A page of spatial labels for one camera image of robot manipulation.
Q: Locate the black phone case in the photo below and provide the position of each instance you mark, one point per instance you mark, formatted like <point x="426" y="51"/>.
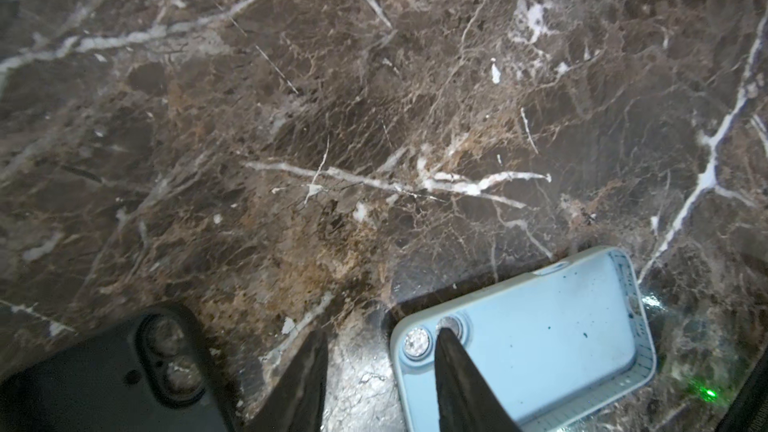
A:
<point x="150" y="371"/>

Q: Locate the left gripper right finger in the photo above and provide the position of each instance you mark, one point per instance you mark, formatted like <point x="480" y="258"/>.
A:
<point x="465" y="401"/>

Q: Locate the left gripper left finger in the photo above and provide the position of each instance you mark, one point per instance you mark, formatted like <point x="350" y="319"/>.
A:
<point x="297" y="402"/>

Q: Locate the light blue case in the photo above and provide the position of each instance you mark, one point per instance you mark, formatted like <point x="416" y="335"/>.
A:
<point x="554" y="345"/>

